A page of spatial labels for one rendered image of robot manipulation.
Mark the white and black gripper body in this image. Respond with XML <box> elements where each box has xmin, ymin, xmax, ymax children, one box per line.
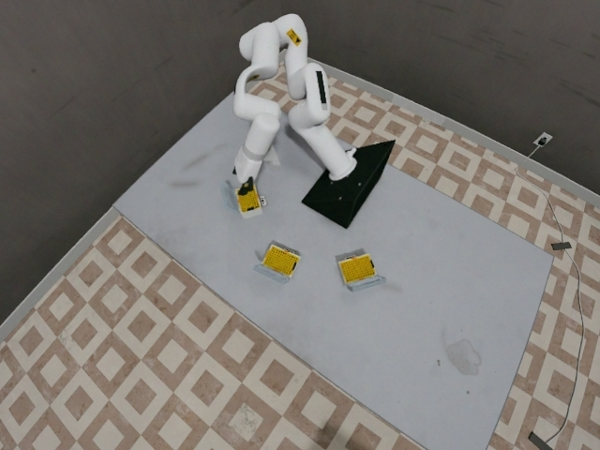
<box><xmin>234</xmin><ymin>146</ymin><xmax>263</xmax><ymax>184</ymax></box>

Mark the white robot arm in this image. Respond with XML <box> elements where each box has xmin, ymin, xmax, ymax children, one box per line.
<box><xmin>232</xmin><ymin>14</ymin><xmax>356</xmax><ymax>181</ymax></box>

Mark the yellow pipette tip rack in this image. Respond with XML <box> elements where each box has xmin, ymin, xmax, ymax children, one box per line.
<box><xmin>236</xmin><ymin>186</ymin><xmax>260</xmax><ymax>212</ymax></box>
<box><xmin>263</xmin><ymin>247</ymin><xmax>298</xmax><ymax>276</ymax></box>
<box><xmin>340</xmin><ymin>255</ymin><xmax>375</xmax><ymax>283</ymax></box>

